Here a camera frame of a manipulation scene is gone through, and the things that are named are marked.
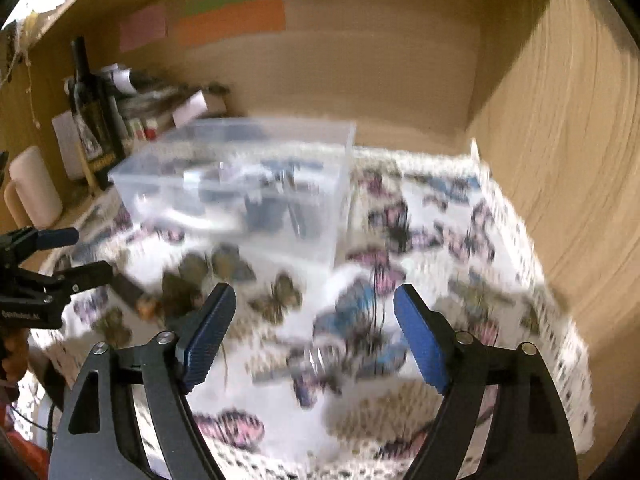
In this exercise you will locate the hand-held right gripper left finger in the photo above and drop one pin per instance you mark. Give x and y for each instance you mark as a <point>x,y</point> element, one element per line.
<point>209,332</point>

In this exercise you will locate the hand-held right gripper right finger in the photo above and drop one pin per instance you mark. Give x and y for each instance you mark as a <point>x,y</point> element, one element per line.
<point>419,340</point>

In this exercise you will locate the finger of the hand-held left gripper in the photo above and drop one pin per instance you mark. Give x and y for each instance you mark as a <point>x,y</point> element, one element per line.
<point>87,275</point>
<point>55,238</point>

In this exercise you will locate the clear plastic storage box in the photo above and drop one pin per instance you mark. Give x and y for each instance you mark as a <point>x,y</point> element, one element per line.
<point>300,160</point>

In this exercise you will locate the person's left hand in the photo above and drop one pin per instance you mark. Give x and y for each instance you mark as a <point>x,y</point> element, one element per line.
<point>11,357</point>

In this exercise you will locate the dark stick with brown end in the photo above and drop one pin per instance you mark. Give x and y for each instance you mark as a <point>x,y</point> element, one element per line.
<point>135,297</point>

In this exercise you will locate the white mug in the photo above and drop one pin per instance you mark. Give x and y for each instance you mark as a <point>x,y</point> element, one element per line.
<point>32,185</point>

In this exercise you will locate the butterfly printed cloth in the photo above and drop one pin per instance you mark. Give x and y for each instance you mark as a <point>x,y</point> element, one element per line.
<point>450,270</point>

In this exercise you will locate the white card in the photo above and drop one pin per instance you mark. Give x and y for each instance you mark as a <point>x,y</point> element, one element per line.
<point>65,145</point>

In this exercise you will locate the small shiny metal object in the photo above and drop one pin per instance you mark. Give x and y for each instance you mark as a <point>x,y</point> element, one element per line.
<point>317,362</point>

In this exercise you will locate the dark wine bottle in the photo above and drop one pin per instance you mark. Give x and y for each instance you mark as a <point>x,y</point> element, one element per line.
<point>92,110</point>

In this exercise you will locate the dark object in box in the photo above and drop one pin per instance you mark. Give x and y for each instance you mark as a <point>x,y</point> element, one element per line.
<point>280,210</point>

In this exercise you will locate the red object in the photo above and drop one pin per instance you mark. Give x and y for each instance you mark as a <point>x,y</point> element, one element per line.
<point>17,450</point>

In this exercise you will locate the pile of books and papers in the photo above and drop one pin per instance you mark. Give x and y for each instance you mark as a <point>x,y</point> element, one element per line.
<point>150,102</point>

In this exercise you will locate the dried twine decoration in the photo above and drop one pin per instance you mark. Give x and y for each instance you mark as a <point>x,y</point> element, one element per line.
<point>20,50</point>

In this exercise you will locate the pink sticky note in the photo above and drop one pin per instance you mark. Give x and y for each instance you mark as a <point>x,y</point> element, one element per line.
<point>142,27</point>

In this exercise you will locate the orange sticky note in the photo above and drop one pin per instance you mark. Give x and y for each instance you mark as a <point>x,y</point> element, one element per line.
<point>230,25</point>

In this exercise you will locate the green sticky note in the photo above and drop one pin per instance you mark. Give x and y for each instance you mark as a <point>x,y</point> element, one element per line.
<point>220,1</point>

